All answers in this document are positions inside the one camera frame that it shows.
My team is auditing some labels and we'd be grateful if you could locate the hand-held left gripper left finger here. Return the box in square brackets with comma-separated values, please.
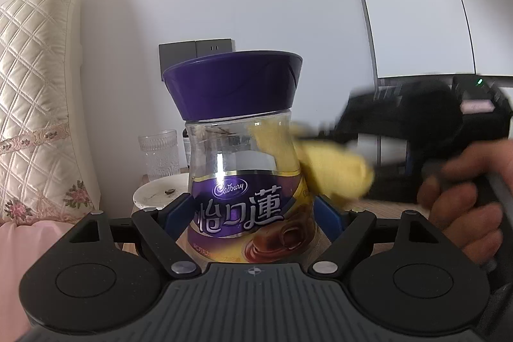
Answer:
[69, 193, 201, 279]

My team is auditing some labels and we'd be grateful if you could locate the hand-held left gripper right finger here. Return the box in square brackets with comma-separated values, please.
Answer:
[308, 195, 437, 274]

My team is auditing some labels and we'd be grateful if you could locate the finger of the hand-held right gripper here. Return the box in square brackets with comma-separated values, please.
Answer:
[308, 121, 361, 146]

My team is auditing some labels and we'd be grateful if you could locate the yellow cleaning cloth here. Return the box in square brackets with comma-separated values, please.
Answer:
[248, 121, 376, 209]

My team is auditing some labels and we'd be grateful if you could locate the clear jar with purple lid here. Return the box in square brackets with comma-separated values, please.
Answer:
[161, 51, 318, 265]

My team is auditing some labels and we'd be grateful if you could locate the person's right hand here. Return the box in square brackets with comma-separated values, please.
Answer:
[417, 139, 513, 263]

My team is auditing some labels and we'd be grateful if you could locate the white plate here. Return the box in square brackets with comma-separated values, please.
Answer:
[132, 173, 191, 210]

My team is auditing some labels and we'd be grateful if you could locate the patterned clear drinking glass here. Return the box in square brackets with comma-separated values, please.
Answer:
[139, 129, 181, 181]

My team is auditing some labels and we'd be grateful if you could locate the white cabinet door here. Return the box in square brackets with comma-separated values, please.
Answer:
[340, 0, 513, 79]

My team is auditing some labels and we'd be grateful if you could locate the pink bed sheet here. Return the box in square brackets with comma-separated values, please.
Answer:
[0, 221, 87, 335]

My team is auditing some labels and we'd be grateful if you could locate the cream quilted pillow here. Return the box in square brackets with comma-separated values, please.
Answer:
[0, 0, 102, 225]

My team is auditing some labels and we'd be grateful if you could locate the grey wall socket panel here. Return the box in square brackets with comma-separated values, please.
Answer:
[159, 38, 235, 75]

